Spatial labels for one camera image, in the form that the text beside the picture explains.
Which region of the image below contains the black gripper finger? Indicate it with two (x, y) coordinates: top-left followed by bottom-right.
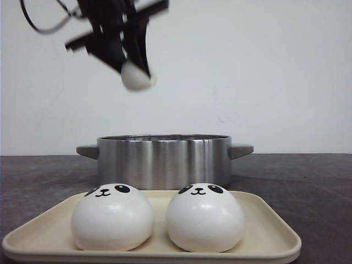
(122, 11), (151, 78)
(89, 31), (126, 74)

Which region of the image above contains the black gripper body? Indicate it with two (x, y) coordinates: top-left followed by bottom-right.
(64, 0), (170, 54)

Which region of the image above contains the panda bun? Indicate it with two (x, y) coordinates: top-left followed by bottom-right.
(121, 61), (157, 91)
(166, 183), (245, 252)
(71, 183), (153, 251)

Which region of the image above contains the stainless steel pot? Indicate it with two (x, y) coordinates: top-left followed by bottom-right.
(76, 134), (254, 190)

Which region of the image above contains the beige plastic tray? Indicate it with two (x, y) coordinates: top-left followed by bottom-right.
(2, 190), (301, 263)

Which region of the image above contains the black cable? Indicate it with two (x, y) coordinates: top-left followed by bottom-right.
(19, 0), (91, 36)

